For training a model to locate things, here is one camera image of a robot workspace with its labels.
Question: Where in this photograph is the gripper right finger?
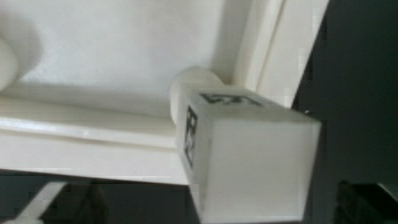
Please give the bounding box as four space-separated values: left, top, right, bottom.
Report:
332 181 398 224

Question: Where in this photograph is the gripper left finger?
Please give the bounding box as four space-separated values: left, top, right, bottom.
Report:
14 179 114 224

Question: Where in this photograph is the white table leg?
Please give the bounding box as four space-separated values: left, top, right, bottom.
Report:
170 67 321 224

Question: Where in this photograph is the white square tabletop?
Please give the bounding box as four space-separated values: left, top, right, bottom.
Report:
0 0 329 184

